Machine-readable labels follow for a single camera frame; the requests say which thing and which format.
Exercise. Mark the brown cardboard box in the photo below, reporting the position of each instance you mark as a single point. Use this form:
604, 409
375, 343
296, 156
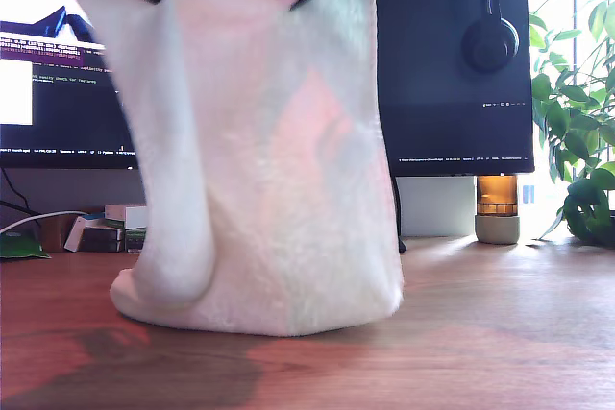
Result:
55, 234

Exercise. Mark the amber glass lamp grey base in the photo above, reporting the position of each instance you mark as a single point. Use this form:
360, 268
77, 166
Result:
497, 232

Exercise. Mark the black Huawei computer monitor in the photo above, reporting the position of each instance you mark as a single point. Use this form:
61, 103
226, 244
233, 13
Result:
456, 117

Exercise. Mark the white green small box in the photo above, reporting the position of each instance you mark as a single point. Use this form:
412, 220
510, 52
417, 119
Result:
135, 241

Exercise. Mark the green foil packet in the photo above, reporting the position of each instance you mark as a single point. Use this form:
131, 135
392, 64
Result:
19, 247

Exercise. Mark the black over-ear headphones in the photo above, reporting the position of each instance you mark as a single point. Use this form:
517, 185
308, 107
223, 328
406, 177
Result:
487, 47

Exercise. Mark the green leafy houseplant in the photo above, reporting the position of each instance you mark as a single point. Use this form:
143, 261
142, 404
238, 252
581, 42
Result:
576, 131

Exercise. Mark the black monitor with purple window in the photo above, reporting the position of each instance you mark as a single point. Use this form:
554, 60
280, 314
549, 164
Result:
48, 141

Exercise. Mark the pink white checked tea towel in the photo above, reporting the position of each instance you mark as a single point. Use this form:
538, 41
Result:
264, 189

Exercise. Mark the dark brown small box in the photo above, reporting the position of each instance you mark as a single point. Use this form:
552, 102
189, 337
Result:
101, 239

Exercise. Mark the white teal small box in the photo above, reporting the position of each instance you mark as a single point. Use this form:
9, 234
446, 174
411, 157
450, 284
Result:
74, 237

